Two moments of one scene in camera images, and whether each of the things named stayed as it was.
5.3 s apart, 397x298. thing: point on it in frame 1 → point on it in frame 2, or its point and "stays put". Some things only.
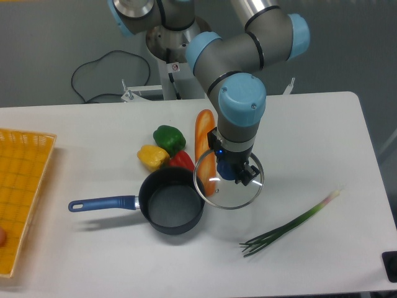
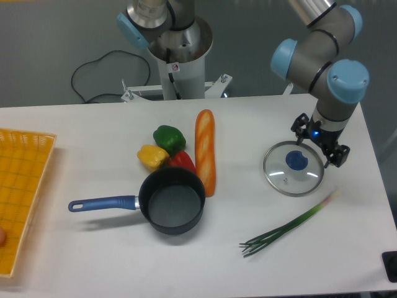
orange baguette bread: (205, 156) stays put
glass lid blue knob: (223, 194) → (293, 170)
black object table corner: (390, 261) stays put
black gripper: (229, 163) → (326, 139)
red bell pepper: (182, 159) stays put
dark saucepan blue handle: (167, 202) stays put
